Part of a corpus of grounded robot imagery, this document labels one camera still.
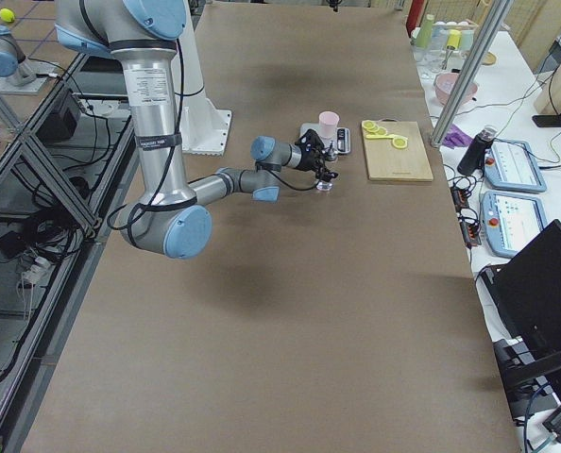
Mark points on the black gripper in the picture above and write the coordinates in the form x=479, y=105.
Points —
x=303, y=160

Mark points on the pink plastic cup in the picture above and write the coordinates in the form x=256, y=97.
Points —
x=327, y=124

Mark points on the glass sauce bottle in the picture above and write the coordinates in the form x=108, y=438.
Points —
x=324, y=174

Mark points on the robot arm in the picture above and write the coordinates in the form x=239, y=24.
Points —
x=153, y=41

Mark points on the digital kitchen scale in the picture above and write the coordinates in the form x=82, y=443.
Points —
x=341, y=140

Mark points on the green cup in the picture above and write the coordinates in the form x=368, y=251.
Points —
x=423, y=37

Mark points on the yellow cup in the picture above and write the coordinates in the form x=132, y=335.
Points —
x=453, y=39

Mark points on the yellow plastic knife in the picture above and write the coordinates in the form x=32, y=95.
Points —
x=385, y=137

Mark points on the bamboo cutting board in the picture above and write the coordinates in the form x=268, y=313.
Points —
x=385, y=163

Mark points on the lemon slice front pair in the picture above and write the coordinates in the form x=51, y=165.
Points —
x=399, y=142

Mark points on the purple glove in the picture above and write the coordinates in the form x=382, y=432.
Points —
x=456, y=137

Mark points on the pink bowl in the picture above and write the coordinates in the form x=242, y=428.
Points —
x=444, y=84

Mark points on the black water bottle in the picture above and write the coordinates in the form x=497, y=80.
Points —
x=475, y=155

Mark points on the far teach pendant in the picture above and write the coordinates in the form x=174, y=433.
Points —
x=510, y=165

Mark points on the teach pendant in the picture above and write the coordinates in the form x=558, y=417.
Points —
x=511, y=221
x=510, y=165

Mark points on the near teach pendant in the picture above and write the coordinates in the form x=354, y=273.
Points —
x=511, y=221

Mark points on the black laptop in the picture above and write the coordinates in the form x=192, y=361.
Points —
x=527, y=292

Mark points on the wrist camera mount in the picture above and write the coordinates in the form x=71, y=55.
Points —
x=310, y=141

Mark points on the white camera mast base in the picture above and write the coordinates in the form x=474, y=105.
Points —
x=203, y=127

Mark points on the aluminium frame post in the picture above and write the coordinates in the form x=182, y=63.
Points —
x=486, y=34

